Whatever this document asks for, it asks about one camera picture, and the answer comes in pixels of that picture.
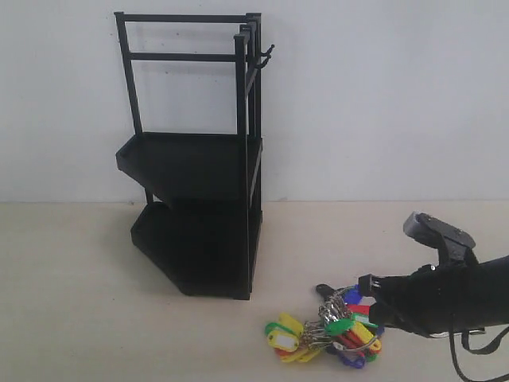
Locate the colourful key tag bunch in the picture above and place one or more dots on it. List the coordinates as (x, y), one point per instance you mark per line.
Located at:
(343, 330)

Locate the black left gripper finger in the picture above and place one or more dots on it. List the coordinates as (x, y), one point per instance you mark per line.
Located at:
(369, 284)

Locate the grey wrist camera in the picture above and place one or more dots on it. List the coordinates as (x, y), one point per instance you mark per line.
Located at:
(454, 246)

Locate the black two-tier metal rack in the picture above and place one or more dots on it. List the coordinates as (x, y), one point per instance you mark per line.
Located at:
(202, 219)

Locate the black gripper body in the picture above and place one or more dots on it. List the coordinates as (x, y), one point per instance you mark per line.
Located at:
(430, 302)

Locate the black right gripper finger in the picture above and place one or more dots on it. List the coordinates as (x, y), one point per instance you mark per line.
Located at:
(383, 313)

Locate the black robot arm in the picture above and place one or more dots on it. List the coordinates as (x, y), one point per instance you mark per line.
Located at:
(487, 292)

